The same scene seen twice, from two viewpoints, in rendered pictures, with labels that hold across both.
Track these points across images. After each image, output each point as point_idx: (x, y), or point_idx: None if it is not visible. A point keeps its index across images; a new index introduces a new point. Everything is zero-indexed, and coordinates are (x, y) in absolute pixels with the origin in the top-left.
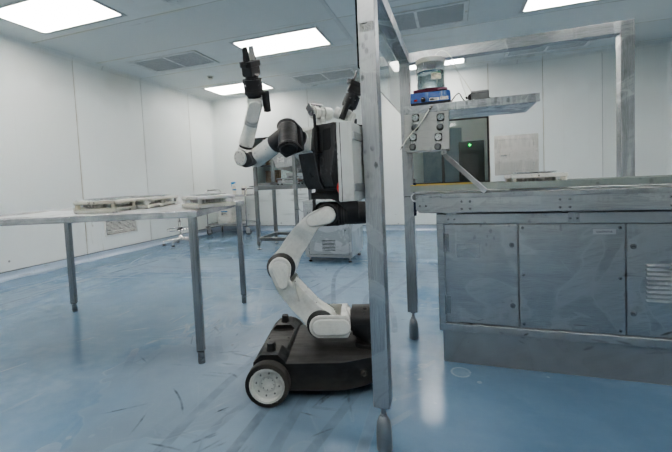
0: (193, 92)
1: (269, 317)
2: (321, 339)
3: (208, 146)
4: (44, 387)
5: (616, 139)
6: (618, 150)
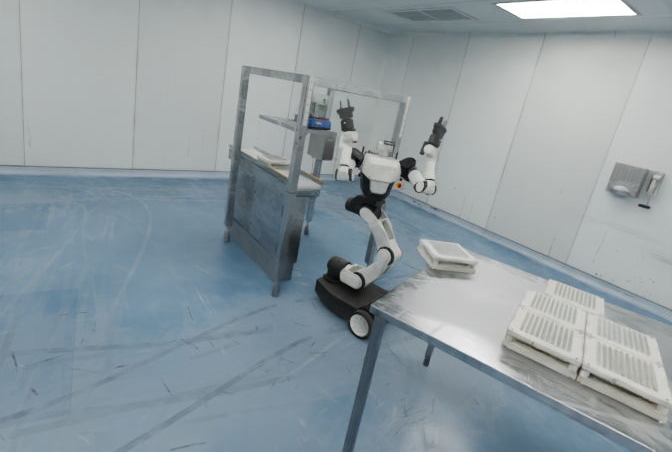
0: None
1: (339, 393)
2: (358, 292)
3: None
4: (547, 413)
5: (237, 130)
6: (239, 136)
